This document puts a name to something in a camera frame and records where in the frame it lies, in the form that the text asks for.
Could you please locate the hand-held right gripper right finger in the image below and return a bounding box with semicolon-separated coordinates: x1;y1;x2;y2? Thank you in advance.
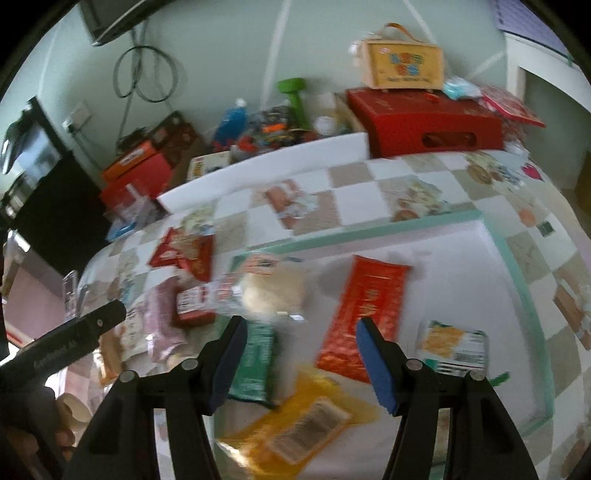
355;316;541;480

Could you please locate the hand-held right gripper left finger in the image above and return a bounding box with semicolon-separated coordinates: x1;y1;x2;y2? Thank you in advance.
62;315;250;480

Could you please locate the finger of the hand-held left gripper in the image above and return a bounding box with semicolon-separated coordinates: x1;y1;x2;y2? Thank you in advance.
76;300;126;340

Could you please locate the orange and white cake packet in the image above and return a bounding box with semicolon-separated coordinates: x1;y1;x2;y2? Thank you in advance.
98;330;127;386

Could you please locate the pink snack packet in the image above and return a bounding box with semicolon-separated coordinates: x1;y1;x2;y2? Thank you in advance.
143;277;190;361

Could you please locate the cream jelly cup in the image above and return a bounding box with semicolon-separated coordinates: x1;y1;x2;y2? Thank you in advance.
55;392;93;425

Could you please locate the red and white snack packet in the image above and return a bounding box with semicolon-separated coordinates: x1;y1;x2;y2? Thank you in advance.
174;284;241;328

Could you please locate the long red snack packet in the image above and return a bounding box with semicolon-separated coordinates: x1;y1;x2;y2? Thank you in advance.
315;255;413;384

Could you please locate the white and green corn snack packet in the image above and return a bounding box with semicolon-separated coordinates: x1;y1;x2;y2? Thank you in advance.
413;320;489;377

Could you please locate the yellow clear snack packet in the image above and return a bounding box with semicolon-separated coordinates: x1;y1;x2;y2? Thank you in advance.
217;369;384;467

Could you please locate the clear steamed bun packet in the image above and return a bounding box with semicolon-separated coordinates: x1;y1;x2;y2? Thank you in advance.
231;253;308;324

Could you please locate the red printed snack bag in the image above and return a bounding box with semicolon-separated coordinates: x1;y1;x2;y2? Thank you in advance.
148;227;217;282

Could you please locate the teal rimmed white tray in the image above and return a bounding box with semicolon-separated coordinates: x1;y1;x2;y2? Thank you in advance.
228;210;557;432

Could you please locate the person's left hand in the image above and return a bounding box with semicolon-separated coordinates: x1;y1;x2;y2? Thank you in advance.
0;425;43;480

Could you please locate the clear phone stand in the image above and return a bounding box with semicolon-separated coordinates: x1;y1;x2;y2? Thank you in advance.
62;270;88;319

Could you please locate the clear plastic container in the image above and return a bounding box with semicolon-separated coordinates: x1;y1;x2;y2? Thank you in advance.
104;185;160;227

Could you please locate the black cabinet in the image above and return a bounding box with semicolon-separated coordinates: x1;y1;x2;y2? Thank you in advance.
0;97;109;268

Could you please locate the large red gift box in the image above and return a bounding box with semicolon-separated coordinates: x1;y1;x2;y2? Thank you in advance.
99;154;174;210

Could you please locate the orange carton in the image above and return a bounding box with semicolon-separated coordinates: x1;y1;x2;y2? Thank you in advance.
102;141;158;183

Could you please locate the checkered printed tablecloth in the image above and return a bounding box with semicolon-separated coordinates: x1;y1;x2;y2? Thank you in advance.
60;150;591;480

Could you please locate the cream printed box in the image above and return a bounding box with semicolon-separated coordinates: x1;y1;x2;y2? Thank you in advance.
187;151;232;182

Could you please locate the brown printed box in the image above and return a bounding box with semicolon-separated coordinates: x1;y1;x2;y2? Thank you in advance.
150;111;199;164

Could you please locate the white foam board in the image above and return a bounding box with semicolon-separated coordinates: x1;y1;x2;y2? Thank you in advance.
156;133;370;214

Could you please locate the blue plastic bottle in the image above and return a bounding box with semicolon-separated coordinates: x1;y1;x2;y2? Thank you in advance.
212;98;250;148

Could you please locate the pile of small toys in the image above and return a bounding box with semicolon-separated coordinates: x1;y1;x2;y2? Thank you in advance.
235;106;319;151

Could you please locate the green dumbbell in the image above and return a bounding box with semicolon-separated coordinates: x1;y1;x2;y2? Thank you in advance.
277;78;310;130

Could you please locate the teal small packet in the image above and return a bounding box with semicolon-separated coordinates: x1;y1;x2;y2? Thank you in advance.
443;76;483;100

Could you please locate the red printed flat bag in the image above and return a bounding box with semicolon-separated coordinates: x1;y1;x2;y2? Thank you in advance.
480;85;546;127

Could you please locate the black monitor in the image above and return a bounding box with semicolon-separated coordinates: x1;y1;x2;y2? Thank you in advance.
78;0;158;48

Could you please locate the beige handbag box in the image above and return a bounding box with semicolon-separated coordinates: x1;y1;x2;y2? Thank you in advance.
353;23;445;90

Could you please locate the white wall outlet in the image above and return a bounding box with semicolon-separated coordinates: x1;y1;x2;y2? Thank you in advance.
62;102;95;132

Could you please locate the black cable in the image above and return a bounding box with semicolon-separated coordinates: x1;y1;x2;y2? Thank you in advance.
113;28;178;139

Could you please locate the red box with cutout handle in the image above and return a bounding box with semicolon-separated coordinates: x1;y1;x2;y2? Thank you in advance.
345;88;505;159

